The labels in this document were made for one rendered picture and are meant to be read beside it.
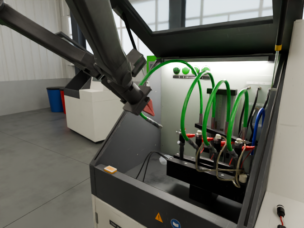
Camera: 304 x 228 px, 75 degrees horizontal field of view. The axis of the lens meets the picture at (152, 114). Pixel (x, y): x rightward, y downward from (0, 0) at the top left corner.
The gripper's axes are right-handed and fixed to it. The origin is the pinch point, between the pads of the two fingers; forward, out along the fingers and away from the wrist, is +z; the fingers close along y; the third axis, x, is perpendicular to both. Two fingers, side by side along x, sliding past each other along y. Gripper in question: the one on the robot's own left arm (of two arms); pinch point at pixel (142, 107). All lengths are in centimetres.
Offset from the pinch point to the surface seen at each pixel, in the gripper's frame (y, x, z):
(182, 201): -19.6, 18.5, 28.6
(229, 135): -28.0, -7.1, 23.5
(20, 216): 129, 139, -11
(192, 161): 0.9, 3.7, 33.6
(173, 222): -18.6, 25.9, 30.9
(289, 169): -29, -12, 47
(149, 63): 293, -115, -10
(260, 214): -34, 6, 43
